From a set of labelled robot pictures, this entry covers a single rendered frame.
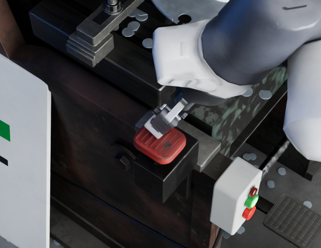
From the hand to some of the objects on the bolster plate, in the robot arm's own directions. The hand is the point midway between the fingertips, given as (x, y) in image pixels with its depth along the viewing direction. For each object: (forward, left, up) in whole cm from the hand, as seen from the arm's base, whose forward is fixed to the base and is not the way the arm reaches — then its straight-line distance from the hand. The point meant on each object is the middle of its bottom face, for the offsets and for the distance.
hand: (161, 121), depth 103 cm
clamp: (+27, -8, -10) cm, 30 cm away
